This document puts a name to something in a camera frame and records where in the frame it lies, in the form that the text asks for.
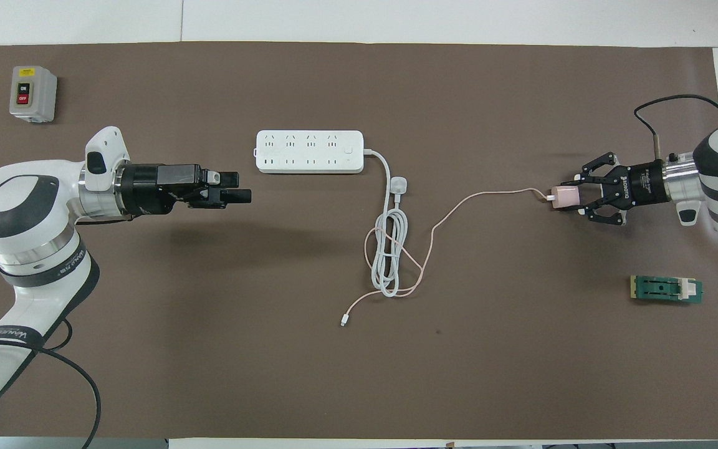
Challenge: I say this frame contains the brown table mat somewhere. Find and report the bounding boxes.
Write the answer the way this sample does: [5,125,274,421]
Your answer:
[0,41,718,440]

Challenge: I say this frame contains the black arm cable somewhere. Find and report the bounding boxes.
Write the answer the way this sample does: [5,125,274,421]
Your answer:
[634,94,718,164]
[0,319,102,449]

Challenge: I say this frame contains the green knife switch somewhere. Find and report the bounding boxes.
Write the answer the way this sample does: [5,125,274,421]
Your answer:
[630,274,704,306]

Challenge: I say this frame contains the white power strip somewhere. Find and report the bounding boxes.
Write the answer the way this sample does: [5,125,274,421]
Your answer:
[255,130,365,175]

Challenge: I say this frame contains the pink charging cable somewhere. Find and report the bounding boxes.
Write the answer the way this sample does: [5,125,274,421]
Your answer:
[340,187,556,328]

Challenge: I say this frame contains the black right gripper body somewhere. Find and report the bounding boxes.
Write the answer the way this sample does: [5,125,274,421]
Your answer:
[621,161,671,208]

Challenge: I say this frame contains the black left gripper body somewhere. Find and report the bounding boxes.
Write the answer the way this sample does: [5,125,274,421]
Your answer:
[116,164,210,216]

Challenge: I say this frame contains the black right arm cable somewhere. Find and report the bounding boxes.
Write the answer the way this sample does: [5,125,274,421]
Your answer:
[634,94,718,164]

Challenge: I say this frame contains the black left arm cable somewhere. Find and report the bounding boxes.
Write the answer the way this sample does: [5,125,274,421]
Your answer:
[0,319,102,449]

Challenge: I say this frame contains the pink charger adapter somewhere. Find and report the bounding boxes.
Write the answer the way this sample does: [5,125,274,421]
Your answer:
[551,185,582,210]

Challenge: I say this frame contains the white power strip cord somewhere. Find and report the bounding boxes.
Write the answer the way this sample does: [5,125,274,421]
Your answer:
[362,148,409,298]

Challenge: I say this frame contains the grey push-button switch box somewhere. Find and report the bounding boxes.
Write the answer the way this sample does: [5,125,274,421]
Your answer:
[9,65,58,123]

